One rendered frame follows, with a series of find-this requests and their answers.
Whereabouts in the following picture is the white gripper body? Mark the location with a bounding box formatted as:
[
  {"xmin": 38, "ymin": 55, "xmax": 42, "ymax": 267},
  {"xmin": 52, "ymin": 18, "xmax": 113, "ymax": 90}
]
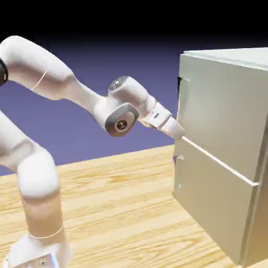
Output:
[{"xmin": 162, "ymin": 116, "xmax": 186, "ymax": 140}]

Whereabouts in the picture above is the large pale cabinet door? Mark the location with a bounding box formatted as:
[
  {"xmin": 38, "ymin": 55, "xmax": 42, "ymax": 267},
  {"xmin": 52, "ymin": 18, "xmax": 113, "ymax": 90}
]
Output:
[{"xmin": 176, "ymin": 53, "xmax": 268, "ymax": 183}]

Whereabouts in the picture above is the pale painted cabinet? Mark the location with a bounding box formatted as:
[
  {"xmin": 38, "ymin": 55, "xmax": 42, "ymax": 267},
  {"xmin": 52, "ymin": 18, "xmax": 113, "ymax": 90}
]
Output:
[{"xmin": 172, "ymin": 47, "xmax": 268, "ymax": 268}]

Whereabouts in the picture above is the small pale cabinet door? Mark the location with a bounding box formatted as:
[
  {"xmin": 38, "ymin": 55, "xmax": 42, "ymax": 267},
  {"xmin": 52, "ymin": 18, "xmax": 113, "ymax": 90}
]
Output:
[{"xmin": 172, "ymin": 138, "xmax": 259, "ymax": 266}]

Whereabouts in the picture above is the dark cabinet door handle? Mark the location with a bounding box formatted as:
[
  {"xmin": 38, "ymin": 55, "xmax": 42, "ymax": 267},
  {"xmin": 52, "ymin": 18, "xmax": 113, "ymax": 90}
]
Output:
[{"xmin": 176, "ymin": 76, "xmax": 182, "ymax": 122}]

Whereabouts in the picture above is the pale cabinet door handle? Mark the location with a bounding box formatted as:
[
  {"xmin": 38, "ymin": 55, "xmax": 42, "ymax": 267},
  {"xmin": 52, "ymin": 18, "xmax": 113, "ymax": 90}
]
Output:
[{"xmin": 173, "ymin": 155, "xmax": 182, "ymax": 192}]

